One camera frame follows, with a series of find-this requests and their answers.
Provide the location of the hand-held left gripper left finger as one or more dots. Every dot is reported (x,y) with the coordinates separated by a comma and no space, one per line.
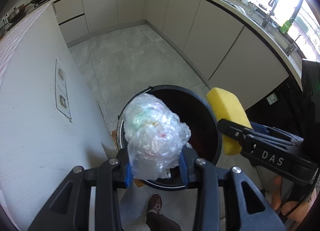
(128,174)

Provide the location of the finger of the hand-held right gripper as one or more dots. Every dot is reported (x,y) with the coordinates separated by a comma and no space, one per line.
(258,128)
(232,129)

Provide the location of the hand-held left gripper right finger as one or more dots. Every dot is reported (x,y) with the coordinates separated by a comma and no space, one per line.
(184,171)

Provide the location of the yellow sponge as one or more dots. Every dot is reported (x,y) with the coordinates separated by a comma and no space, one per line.
(230,106)

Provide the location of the black plastic bucket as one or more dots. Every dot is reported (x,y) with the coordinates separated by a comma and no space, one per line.
(215,151)

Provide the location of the clear plastic bag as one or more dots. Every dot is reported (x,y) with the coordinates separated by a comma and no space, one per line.
(152,136)

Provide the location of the person's right hand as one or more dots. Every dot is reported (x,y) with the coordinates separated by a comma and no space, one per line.
(277,192)

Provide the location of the black built-in dishwasher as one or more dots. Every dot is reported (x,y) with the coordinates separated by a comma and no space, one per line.
(275,111)

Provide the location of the person's left shoe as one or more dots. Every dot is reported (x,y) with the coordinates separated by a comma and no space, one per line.
(155,203)

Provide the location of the person's left leg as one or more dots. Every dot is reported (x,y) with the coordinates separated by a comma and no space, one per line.
(160,222)

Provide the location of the small chrome tap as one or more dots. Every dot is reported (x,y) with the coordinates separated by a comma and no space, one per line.
(291,46)

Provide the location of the steel kitchen sink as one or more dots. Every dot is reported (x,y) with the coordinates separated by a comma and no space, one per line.
(270,30)

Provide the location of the white kitchen island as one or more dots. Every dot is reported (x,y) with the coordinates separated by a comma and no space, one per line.
(32,133)

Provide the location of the clear socket panel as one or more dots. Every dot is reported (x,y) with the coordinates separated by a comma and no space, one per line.
(62,91)

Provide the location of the green detergent bottle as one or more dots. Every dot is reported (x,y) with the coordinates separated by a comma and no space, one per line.
(286,25)

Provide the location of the dark kitchen faucet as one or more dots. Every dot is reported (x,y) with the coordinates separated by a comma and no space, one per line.
(271,9)

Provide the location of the beige lower cabinets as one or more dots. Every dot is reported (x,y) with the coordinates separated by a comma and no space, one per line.
(125,4)

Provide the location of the white wall socket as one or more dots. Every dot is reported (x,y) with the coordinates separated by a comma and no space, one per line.
(5,18)

